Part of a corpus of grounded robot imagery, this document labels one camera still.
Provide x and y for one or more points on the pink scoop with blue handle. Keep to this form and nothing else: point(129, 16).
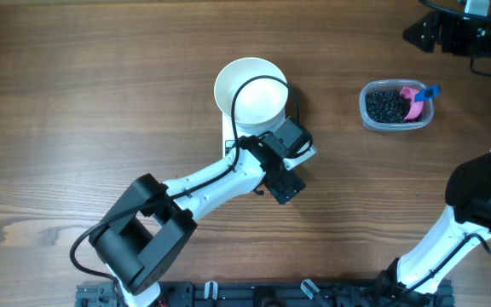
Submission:
point(417, 98)

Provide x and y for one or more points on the black beans in container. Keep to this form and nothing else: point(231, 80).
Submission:
point(387, 106)

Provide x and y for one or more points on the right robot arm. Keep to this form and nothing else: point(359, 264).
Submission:
point(466, 220)

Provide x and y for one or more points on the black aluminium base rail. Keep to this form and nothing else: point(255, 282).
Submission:
point(188, 294)

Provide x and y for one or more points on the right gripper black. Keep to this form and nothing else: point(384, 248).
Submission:
point(432, 25)

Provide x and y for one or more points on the white digital kitchen scale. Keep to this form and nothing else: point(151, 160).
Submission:
point(228, 136)

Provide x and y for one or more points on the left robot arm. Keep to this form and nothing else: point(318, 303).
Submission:
point(146, 229)

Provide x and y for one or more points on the white round bowl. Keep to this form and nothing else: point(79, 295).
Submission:
point(253, 90)

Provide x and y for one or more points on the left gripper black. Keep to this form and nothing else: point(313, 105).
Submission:
point(286, 188)

